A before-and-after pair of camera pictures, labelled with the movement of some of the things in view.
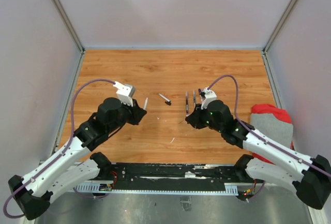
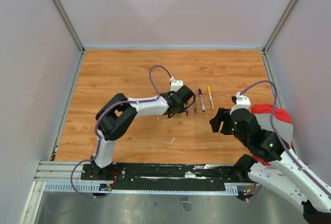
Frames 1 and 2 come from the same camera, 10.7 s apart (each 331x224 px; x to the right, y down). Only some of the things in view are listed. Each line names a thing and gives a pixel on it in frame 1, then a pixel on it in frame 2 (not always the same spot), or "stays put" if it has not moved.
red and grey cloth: [274, 123] stays put
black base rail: [177, 176] stays put
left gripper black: [137, 113] -> [182, 109]
